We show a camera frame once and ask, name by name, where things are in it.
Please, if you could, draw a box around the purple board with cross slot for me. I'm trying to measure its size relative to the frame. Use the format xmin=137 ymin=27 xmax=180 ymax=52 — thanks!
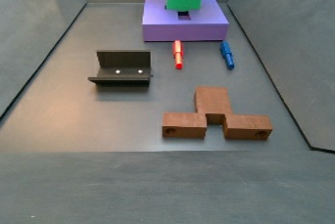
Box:
xmin=142 ymin=0 xmax=229 ymax=41

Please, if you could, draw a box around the brown T-shaped wooden block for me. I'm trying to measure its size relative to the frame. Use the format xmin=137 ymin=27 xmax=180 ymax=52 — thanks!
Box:
xmin=162 ymin=86 xmax=272 ymax=140

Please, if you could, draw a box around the red cylindrical peg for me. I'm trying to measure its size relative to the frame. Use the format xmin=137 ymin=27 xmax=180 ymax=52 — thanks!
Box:
xmin=173 ymin=40 xmax=184 ymax=69

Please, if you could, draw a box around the blue cylindrical peg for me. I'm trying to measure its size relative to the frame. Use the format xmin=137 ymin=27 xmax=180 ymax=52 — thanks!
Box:
xmin=220 ymin=41 xmax=234 ymax=69

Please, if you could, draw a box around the black angle bracket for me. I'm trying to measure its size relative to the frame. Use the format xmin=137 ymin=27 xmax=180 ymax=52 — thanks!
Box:
xmin=87 ymin=50 xmax=151 ymax=85

